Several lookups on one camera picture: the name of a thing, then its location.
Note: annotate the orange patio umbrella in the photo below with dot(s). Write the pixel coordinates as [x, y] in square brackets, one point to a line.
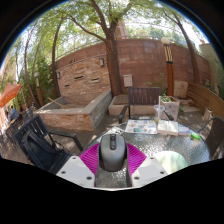
[9, 95]

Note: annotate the curved wooden bench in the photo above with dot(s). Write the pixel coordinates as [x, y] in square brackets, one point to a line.
[206, 98]

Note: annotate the slender leaning tree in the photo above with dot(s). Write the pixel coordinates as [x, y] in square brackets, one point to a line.
[191, 53]

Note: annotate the thin pale blue booklet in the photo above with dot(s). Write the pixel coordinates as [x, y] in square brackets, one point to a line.
[184, 130]

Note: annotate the black backpack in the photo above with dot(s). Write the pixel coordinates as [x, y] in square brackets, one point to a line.
[41, 151]

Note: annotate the wooden garden lamp post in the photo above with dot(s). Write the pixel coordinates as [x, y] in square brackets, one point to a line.
[169, 70]

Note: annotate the stone brick raised basin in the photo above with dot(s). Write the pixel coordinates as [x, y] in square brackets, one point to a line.
[96, 110]

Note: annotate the thick white book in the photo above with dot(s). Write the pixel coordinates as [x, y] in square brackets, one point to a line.
[167, 127]

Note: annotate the black and white printed paper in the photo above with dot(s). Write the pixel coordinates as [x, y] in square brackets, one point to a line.
[116, 130]

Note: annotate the black wall lamp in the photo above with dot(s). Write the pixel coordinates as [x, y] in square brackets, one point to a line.
[102, 62]
[58, 75]

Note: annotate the beige stone slab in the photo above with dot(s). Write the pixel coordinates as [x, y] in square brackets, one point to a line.
[181, 89]

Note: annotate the white planter box with plant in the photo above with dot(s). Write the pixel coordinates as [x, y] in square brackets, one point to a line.
[171, 108]

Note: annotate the dark wooden slatted chair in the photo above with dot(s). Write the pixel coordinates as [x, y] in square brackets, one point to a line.
[143, 96]

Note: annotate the black slatted patio chair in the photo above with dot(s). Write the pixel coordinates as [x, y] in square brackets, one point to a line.
[36, 133]

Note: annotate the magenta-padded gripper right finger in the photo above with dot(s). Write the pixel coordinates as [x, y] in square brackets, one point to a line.
[150, 170]

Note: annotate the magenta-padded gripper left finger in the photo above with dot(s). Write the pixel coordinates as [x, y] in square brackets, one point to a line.
[75, 170]

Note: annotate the pastel blob-shaped mouse pad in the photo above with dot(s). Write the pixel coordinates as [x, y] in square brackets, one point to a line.
[171, 161]

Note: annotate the beige wall utility box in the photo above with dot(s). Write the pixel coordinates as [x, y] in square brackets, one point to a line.
[127, 80]

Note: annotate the clear plastic cup with straw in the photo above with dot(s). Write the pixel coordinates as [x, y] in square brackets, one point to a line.
[158, 115]

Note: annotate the dark wicker armchair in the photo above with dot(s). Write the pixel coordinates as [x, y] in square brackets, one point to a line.
[216, 138]

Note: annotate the large forked tree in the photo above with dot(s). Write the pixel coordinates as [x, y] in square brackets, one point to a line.
[113, 66]

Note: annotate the thin dark-trunked tree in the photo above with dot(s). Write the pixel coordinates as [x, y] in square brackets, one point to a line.
[56, 66]

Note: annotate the colourful open magazine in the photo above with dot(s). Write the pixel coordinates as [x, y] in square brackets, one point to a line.
[140, 126]

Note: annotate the dark grey computer mouse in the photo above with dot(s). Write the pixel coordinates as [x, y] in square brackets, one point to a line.
[112, 153]

